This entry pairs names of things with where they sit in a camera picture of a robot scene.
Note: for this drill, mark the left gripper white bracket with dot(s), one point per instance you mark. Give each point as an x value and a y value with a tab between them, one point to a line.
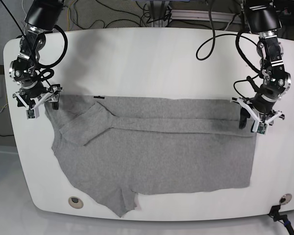
260	109

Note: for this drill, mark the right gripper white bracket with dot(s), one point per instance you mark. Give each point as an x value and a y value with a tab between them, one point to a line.
35	96

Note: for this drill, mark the grey t-shirt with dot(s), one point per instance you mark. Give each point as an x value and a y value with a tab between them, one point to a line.
117	147

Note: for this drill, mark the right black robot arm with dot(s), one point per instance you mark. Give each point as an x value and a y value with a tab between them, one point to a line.
148	89

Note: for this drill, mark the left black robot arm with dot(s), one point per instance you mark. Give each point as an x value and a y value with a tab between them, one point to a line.
262	19

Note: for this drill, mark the silver table grommet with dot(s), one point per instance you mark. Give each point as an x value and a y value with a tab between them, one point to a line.
285	199

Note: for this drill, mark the beige table grommet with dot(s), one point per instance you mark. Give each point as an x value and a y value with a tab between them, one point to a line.
75	202

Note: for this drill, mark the white aluminium rail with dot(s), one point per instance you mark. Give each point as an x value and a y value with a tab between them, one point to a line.
194	15

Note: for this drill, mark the black clamp with cable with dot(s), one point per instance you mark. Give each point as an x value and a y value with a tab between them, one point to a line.
283	218

